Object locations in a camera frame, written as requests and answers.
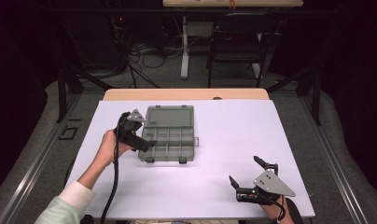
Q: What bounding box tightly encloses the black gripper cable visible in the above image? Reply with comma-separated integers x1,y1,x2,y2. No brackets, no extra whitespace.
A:
264,194,286,222
100,112,129,224

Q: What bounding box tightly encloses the black floor bracket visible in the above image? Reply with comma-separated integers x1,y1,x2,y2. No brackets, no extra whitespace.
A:
58,125,79,141

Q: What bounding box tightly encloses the black chair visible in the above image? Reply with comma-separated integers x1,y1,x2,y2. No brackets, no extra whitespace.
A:
206,12,283,89

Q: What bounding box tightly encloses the grey plastic compartment box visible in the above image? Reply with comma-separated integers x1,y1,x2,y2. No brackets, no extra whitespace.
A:
137,105,200,164

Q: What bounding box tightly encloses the person's right hand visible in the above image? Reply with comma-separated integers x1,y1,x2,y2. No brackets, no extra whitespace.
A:
260,195,295,224

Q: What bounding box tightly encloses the black wrist band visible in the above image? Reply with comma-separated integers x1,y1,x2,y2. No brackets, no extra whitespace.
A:
286,197,304,224

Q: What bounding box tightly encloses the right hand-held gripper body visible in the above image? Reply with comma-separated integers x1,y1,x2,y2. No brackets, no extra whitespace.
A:
235,162,297,206

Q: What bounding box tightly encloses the white desk leg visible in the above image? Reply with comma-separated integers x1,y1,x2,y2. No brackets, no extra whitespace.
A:
180,16,190,80

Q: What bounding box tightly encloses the white table board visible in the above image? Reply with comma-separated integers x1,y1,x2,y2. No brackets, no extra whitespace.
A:
52,99,316,220

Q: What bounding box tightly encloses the tangle of floor cables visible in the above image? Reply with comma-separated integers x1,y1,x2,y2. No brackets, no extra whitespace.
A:
110,15,185,90

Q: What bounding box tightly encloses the person's left hand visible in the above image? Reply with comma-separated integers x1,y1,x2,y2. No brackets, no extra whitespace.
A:
95,129,133,169

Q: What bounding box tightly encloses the wooden table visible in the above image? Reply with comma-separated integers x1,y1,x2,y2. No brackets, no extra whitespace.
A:
102,88,271,102

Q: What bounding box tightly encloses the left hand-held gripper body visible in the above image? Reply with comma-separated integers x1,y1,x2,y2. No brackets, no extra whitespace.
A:
115,108,151,153

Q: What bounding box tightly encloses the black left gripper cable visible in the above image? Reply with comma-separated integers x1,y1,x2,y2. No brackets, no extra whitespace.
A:
100,112,129,224

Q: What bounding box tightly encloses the black metal stand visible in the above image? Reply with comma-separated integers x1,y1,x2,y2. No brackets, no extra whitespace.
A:
56,66,113,124
265,66,322,127

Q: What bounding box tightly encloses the aluminium floor rail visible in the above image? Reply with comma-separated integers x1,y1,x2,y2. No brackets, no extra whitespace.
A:
300,94,370,224
0,92,82,224

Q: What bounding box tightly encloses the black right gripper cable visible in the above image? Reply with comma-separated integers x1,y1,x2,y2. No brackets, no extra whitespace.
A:
264,194,286,222

